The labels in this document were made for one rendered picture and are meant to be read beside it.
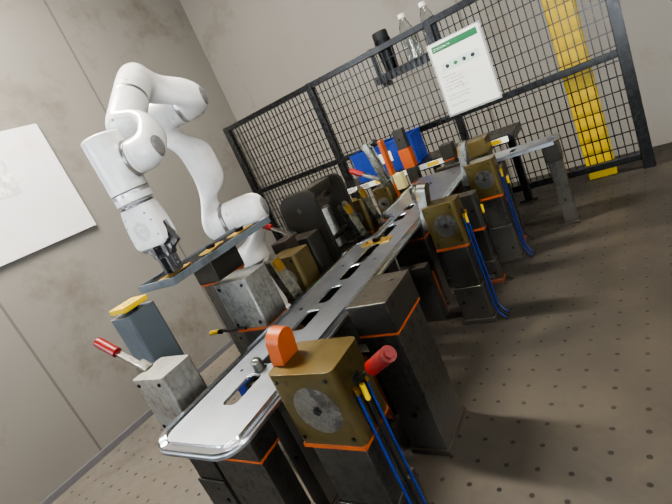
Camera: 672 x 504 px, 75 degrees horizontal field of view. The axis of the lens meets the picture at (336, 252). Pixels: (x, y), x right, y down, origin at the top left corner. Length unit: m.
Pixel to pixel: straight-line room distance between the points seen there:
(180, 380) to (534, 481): 0.60
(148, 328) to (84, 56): 3.03
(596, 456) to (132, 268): 3.09
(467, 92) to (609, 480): 1.58
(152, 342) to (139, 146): 0.41
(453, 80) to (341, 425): 1.67
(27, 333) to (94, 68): 1.89
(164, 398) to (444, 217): 0.73
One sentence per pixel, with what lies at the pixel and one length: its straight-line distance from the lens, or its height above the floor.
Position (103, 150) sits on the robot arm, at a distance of 1.06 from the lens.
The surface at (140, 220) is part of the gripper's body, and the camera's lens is 1.07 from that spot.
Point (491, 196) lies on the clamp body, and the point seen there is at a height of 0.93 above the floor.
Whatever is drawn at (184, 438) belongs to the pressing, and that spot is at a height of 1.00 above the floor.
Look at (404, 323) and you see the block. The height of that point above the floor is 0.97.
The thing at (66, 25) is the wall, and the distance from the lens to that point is 3.92.
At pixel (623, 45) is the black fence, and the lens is 1.99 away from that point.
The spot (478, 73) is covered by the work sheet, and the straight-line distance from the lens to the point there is 2.03.
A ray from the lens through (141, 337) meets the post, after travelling 1.01.
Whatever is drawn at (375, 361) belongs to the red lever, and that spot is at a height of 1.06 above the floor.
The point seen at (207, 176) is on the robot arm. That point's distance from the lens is 1.48.
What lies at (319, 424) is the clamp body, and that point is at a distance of 0.62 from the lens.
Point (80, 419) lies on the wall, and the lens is 3.34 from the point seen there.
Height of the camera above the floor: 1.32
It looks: 15 degrees down
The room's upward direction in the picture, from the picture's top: 24 degrees counter-clockwise
